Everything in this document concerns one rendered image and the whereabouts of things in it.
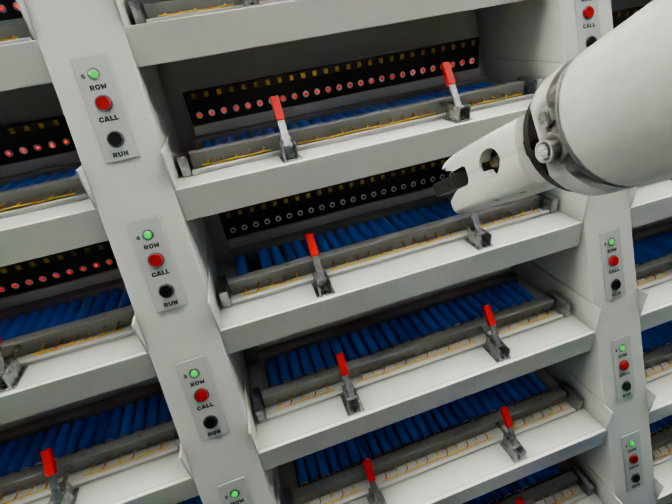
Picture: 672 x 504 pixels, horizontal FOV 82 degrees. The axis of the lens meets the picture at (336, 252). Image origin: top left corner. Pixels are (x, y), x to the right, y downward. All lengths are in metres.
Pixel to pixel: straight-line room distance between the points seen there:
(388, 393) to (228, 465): 0.26
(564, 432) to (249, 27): 0.86
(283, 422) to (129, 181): 0.42
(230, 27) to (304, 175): 0.21
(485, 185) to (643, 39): 0.12
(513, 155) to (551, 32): 0.50
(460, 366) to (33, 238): 0.65
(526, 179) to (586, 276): 0.53
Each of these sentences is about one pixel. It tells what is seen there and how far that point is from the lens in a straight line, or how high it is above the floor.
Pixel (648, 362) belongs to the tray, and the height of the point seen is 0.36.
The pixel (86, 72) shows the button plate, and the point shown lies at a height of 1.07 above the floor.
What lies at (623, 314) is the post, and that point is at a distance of 0.86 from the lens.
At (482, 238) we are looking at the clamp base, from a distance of 0.67.
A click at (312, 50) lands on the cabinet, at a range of 0.79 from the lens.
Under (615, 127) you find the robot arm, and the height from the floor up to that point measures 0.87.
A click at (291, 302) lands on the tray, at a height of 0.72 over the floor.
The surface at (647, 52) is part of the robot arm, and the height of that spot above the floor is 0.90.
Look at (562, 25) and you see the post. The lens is 0.76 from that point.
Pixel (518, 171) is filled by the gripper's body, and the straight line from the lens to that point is 0.28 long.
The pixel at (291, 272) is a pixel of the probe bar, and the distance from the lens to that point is 0.62.
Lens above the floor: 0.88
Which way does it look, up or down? 11 degrees down
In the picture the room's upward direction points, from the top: 14 degrees counter-clockwise
